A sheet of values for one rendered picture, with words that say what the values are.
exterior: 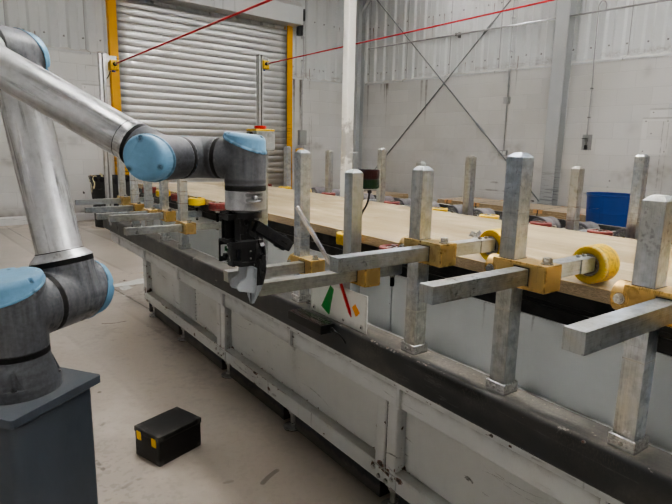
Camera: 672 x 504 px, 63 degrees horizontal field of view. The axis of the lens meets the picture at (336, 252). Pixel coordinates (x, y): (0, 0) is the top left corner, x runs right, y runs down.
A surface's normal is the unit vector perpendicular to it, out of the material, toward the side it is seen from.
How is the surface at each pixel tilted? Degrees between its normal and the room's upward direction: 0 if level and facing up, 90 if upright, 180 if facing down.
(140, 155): 92
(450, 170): 90
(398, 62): 90
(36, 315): 90
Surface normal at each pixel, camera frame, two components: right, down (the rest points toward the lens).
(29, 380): 0.70, -0.20
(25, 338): 0.80, 0.13
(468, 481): -0.81, 0.09
